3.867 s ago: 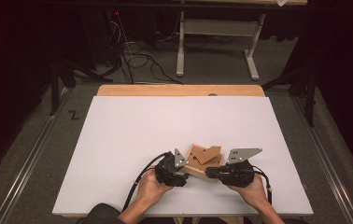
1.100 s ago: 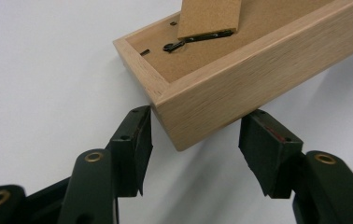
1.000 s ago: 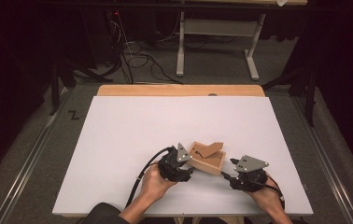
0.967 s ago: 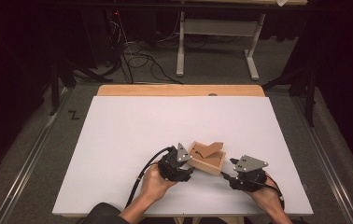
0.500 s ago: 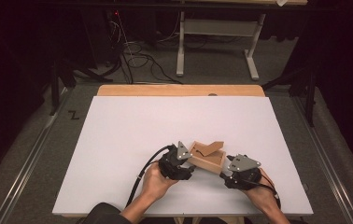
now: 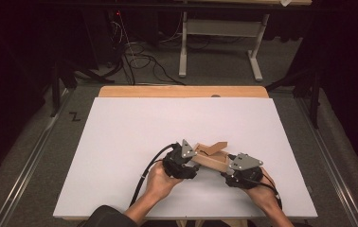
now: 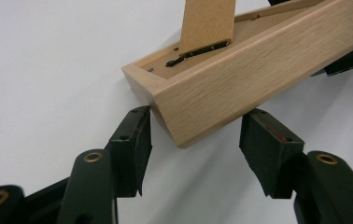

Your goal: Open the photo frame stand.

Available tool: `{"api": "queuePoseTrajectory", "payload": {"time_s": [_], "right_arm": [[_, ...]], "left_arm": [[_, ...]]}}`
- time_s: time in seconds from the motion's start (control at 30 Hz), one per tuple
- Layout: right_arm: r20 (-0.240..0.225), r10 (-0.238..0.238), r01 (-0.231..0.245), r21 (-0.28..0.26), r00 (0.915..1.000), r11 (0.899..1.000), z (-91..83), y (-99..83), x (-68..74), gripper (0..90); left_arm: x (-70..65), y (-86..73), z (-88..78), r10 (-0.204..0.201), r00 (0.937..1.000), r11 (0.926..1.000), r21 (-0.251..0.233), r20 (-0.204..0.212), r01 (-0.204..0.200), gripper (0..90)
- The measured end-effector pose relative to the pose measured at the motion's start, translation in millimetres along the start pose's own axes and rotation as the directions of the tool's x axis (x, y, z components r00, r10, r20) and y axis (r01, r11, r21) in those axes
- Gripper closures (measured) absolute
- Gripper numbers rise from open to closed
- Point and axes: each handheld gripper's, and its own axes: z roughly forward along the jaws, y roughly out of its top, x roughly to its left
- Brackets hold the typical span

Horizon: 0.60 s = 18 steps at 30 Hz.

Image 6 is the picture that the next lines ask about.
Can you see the white desk frame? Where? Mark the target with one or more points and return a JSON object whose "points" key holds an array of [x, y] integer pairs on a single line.
{"points": [[221, 27]]}

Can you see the white table mat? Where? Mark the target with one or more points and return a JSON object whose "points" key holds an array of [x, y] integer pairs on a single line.
{"points": [[136, 126]]}

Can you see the dark sleeve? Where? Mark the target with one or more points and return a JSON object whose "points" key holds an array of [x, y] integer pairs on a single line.
{"points": [[110, 217]]}

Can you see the black metal stand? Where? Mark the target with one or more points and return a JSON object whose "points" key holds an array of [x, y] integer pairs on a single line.
{"points": [[315, 94], [55, 88]]}

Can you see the person's left hand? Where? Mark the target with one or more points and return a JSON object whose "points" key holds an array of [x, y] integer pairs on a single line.
{"points": [[161, 183]]}

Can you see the wooden table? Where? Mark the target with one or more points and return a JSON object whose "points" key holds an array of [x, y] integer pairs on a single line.
{"points": [[183, 91]]}

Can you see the metal floor rail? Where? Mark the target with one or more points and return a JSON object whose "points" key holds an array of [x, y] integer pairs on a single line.
{"points": [[331, 164], [25, 170]]}

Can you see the square wooden box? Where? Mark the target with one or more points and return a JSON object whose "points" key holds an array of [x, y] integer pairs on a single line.
{"points": [[211, 162]]}

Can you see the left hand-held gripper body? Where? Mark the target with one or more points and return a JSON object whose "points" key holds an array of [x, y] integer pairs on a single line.
{"points": [[177, 164]]}

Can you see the grey table grommet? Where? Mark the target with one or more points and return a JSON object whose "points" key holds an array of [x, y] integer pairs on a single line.
{"points": [[215, 96]]}

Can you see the brown wooden panel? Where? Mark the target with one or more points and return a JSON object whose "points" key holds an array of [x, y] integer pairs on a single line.
{"points": [[216, 147]]}

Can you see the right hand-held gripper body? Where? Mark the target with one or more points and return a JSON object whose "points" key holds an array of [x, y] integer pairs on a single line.
{"points": [[246, 175]]}

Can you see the person's right hand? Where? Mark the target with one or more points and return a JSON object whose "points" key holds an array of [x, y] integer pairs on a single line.
{"points": [[264, 195]]}

